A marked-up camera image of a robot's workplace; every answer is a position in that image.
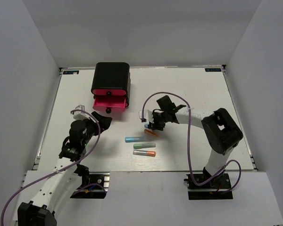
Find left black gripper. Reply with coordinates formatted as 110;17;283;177
82;111;112;146

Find orange pen refill tube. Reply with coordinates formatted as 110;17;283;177
144;129;159;137

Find pink drawer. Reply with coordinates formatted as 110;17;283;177
92;89;127;96
93;96;129;113

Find light blue clear tube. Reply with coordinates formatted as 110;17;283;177
125;137;147;143

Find pink top drawer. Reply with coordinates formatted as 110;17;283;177
92;89;127;96

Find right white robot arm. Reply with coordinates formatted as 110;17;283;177
140;92;243;188

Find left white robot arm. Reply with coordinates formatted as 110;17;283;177
17;109;112;226

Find green clear tube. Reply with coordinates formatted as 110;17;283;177
133;143;156;149

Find clear tube orange cap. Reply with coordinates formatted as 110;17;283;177
133;150;156;157

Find black drawer cabinet shell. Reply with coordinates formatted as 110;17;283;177
91;62;131;104

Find left blue corner label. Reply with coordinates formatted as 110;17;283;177
63;70;79;75

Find blue corner label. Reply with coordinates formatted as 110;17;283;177
205;68;222;72
63;70;79;75

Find right blue corner label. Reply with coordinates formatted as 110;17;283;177
205;68;222;72

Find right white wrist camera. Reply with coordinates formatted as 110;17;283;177
139;109;154;123

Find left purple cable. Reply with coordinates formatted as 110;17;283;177
0;108;101;226

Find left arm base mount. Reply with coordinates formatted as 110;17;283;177
71;172;110;199

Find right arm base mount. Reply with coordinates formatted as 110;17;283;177
184;173;233;200

